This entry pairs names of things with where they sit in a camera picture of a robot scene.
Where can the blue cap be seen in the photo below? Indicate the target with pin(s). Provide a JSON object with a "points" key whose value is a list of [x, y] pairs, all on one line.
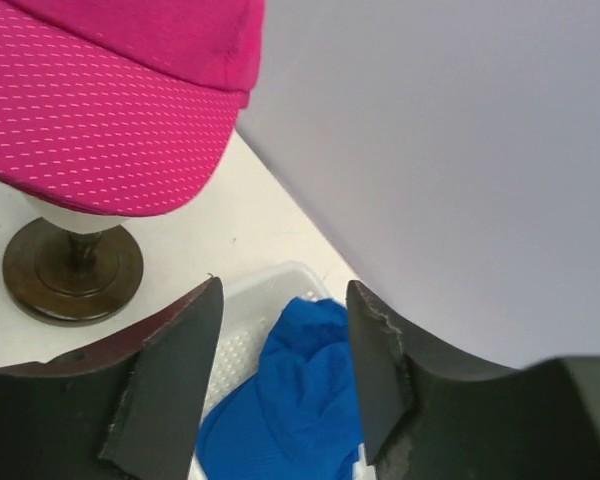
{"points": [[297, 416]]}

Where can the pink cap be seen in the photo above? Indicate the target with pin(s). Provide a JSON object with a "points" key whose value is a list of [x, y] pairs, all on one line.
{"points": [[122, 108]]}

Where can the brown round wooden stand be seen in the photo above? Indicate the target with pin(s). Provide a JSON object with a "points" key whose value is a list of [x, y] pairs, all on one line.
{"points": [[64, 277]]}

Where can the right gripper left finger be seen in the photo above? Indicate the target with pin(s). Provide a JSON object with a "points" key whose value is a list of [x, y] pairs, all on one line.
{"points": [[127, 406]]}

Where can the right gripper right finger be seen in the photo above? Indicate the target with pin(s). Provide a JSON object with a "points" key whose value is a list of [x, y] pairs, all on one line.
{"points": [[430, 410]]}

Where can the cream foam mannequin head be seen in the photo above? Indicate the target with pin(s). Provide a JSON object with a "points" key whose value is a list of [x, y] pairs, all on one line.
{"points": [[73, 221]]}

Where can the white plastic basket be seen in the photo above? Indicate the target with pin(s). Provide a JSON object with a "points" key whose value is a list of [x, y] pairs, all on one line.
{"points": [[251, 309]]}

